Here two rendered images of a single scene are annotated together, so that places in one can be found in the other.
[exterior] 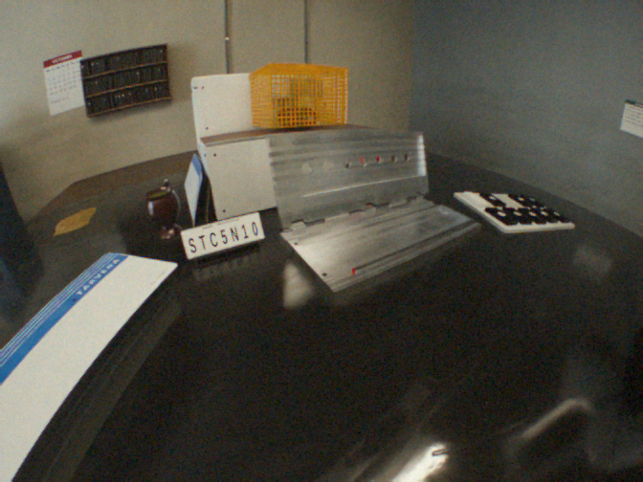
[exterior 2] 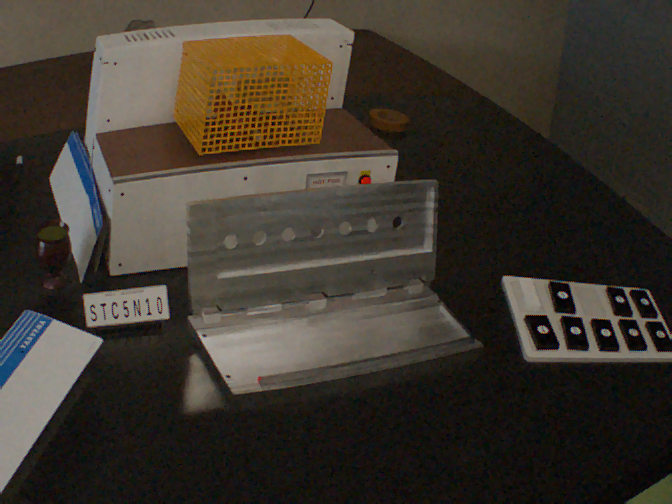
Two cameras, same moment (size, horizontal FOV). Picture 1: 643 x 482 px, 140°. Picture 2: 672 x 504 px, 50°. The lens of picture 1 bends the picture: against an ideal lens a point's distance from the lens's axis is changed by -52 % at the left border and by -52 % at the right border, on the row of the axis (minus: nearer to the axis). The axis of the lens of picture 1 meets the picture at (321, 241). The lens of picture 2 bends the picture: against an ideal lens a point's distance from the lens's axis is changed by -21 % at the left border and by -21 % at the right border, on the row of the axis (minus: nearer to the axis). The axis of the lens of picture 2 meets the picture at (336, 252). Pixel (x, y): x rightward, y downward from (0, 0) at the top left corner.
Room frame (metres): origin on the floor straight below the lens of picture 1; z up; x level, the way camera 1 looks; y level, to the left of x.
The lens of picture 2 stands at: (-0.70, -0.12, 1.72)
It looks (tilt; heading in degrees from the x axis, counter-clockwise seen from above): 30 degrees down; 0
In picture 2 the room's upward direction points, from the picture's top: 9 degrees clockwise
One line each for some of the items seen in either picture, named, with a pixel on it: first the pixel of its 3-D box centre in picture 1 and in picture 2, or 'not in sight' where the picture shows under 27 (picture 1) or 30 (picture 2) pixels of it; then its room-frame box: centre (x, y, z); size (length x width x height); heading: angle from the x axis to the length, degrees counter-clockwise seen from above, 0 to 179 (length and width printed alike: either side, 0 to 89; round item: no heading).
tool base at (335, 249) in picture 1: (393, 229); (338, 337); (0.46, -0.16, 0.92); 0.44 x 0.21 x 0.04; 120
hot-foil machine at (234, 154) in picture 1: (311, 127); (268, 120); (0.88, 0.04, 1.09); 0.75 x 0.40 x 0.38; 120
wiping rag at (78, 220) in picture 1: (74, 219); not in sight; (0.58, 0.91, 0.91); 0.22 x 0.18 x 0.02; 41
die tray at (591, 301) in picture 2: (517, 209); (596, 321); (0.64, -0.67, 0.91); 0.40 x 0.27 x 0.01; 97
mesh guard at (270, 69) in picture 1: (296, 97); (246, 87); (0.78, 0.07, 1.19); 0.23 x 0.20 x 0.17; 120
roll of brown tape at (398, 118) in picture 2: not in sight; (388, 120); (1.45, -0.22, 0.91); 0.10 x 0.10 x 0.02
